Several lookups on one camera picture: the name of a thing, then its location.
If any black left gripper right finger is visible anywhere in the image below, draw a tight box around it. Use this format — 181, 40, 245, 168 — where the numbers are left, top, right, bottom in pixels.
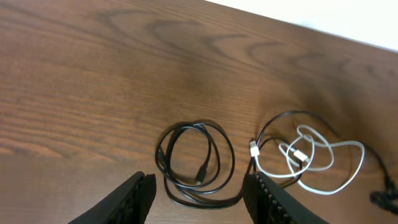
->
242, 173, 327, 224

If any white USB cable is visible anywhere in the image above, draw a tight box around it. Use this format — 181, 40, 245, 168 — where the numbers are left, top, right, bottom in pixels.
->
249, 124, 366, 196

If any black USB cable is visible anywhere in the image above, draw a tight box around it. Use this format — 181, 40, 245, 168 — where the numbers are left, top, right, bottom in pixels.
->
154, 110, 398, 215

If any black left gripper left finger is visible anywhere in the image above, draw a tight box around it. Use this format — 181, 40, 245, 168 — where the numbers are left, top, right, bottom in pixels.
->
70, 171, 157, 224

